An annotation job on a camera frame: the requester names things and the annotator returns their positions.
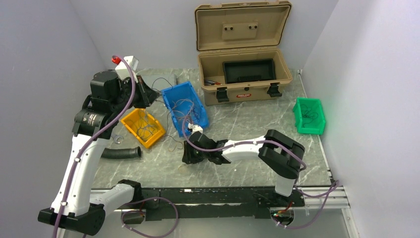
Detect blue plastic bin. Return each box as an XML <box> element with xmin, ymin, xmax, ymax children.
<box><xmin>161</xmin><ymin>81</ymin><xmax>209</xmax><ymax>137</ymax></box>

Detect yellow plastic bin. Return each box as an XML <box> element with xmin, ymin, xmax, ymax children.
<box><xmin>120</xmin><ymin>109</ymin><xmax>166</xmax><ymax>149</ymax></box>

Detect blue wires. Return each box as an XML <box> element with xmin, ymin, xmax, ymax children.
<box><xmin>131</xmin><ymin>110</ymin><xmax>161</xmax><ymax>140</ymax></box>

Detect black corrugated hose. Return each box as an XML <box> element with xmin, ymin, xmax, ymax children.
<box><xmin>101</xmin><ymin>146</ymin><xmax>142</xmax><ymax>161</ymax></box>

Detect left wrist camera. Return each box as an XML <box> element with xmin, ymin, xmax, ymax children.
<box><xmin>112</xmin><ymin>56</ymin><xmax>139</xmax><ymax>82</ymax></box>

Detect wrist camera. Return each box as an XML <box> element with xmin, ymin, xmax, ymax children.
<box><xmin>188</xmin><ymin>123</ymin><xmax>203</xmax><ymax>134</ymax></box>
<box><xmin>112</xmin><ymin>56</ymin><xmax>139</xmax><ymax>82</ymax></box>

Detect tools inside toolbox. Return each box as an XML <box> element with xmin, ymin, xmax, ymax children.
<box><xmin>204</xmin><ymin>80</ymin><xmax>222</xmax><ymax>86</ymax></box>

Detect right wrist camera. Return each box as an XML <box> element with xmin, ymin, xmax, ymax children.
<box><xmin>188</xmin><ymin>123</ymin><xmax>203</xmax><ymax>134</ymax></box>

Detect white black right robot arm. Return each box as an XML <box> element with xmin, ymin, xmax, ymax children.
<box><xmin>182</xmin><ymin>129</ymin><xmax>306</xmax><ymax>206</ymax></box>

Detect black tray in toolbox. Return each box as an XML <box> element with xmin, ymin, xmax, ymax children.
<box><xmin>222</xmin><ymin>59</ymin><xmax>276</xmax><ymax>84</ymax></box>

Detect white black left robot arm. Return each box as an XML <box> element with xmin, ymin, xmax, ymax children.
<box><xmin>38</xmin><ymin>70</ymin><xmax>158</xmax><ymax>237</ymax></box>

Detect tan open toolbox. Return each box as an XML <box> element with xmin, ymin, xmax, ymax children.
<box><xmin>195</xmin><ymin>0</ymin><xmax>292</xmax><ymax>106</ymax></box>

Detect grey plastic case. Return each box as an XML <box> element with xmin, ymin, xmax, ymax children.
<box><xmin>142</xmin><ymin>74</ymin><xmax>177</xmax><ymax>91</ymax></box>

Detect silver wrench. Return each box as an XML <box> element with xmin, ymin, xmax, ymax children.
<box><xmin>111</xmin><ymin>134</ymin><xmax>124</xmax><ymax>144</ymax></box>

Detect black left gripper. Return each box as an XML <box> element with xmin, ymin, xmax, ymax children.
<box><xmin>110</xmin><ymin>75</ymin><xmax>159</xmax><ymax>115</ymax></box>

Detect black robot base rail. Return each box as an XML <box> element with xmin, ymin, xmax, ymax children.
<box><xmin>109</xmin><ymin>185</ymin><xmax>306</xmax><ymax>221</ymax></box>

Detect green plastic bin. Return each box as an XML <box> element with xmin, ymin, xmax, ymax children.
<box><xmin>293</xmin><ymin>97</ymin><xmax>326</xmax><ymax>135</ymax></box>

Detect yellow wires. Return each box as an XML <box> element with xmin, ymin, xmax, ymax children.
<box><xmin>170</xmin><ymin>98</ymin><xmax>204</xmax><ymax>127</ymax></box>

